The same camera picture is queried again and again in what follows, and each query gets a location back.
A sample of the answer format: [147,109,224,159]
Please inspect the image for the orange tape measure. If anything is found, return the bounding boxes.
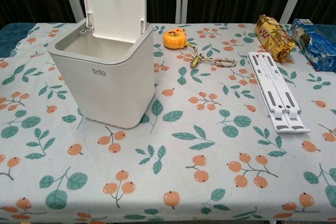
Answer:
[163,29,188,49]

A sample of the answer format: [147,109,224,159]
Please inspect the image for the floral fruit print tablecloth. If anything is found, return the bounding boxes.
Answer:
[0,22,336,224]

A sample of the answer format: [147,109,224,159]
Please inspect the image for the white plastic trash bin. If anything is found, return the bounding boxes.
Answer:
[48,18,154,130]

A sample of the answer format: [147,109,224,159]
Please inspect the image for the blue snack package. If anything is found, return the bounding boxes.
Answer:
[289,18,336,73]

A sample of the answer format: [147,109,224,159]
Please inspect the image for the white folding laptop stand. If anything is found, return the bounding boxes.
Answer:
[247,51,311,134]

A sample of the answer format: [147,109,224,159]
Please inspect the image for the white plastic bin lid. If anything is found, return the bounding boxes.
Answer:
[79,0,148,44]

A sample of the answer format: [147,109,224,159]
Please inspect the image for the braided rope lanyard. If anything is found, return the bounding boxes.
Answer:
[185,41,238,68]

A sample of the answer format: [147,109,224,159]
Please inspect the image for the gold foil snack package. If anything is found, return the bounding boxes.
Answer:
[256,14,297,63]

